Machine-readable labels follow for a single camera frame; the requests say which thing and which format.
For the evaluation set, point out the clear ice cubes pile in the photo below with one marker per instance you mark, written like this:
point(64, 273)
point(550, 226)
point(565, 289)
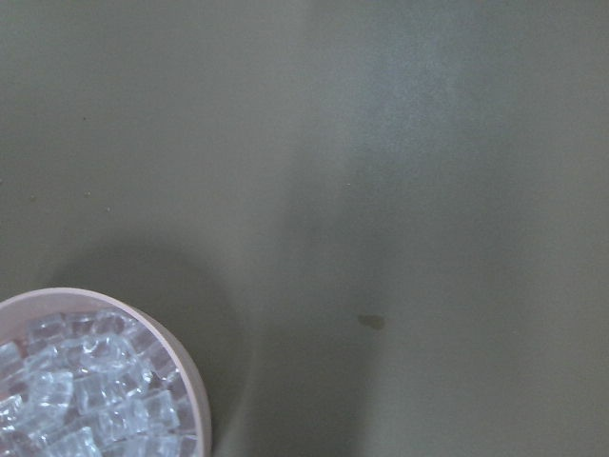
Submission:
point(93, 384)

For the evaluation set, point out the pink bowl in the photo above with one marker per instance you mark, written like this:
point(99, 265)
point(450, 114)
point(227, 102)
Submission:
point(17, 310)

